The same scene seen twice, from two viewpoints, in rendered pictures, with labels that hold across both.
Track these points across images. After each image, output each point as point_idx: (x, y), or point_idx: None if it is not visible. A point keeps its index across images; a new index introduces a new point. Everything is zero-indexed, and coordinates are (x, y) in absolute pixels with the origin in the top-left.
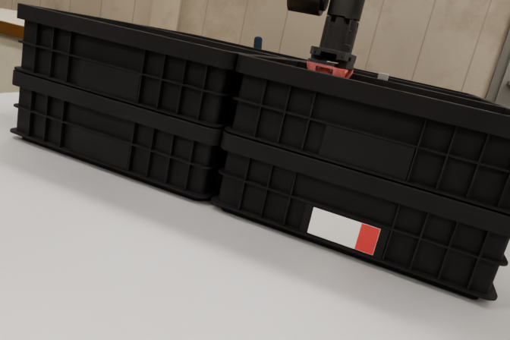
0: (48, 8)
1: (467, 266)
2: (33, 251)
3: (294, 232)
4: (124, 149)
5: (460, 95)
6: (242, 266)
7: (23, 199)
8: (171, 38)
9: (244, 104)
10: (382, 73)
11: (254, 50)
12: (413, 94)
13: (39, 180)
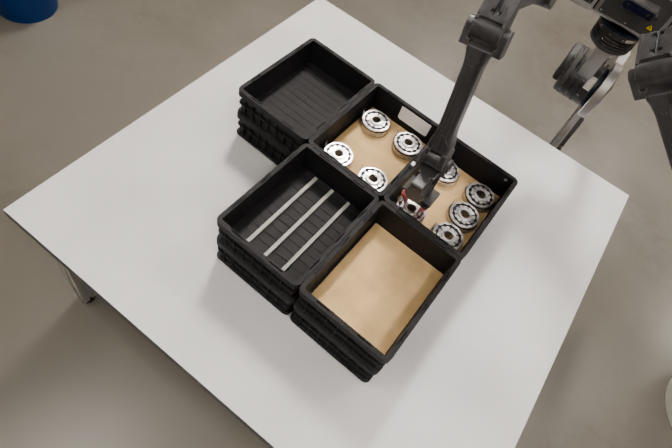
0: (371, 344)
1: None
2: (484, 355)
3: None
4: None
5: (370, 92)
6: (478, 289)
7: (446, 364)
8: (446, 282)
9: None
10: (414, 164)
11: (268, 180)
12: (498, 210)
13: (425, 360)
